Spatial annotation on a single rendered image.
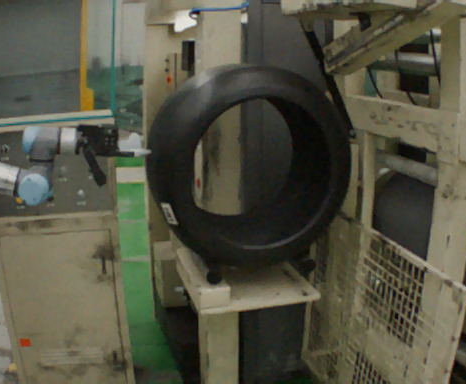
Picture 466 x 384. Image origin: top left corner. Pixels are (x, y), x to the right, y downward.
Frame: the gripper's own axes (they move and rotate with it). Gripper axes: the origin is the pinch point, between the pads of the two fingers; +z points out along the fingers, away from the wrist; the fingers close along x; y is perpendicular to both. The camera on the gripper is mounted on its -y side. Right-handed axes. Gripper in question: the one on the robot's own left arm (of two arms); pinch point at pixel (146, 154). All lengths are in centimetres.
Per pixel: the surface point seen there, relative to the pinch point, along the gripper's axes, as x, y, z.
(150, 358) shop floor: 91, -121, 22
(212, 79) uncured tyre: -7.9, 22.1, 13.9
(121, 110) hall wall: 895, -64, 64
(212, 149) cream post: 24.9, -1.1, 25.0
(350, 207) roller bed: 18, -16, 75
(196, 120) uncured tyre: -11.8, 11.3, 10.2
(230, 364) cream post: 25, -83, 42
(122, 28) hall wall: 902, 101, 44
